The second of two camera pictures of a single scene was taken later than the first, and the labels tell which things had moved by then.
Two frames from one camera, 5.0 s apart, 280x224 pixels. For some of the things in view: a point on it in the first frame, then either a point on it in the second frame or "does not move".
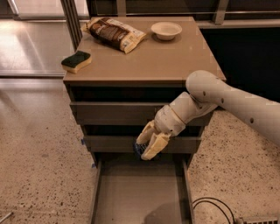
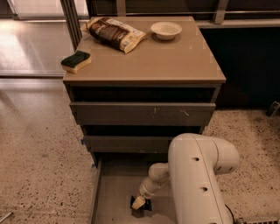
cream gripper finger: [155, 146] → [138, 203]
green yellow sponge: [77, 61] does not move
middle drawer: [126, 144] does not move
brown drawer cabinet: [110, 100] does not move
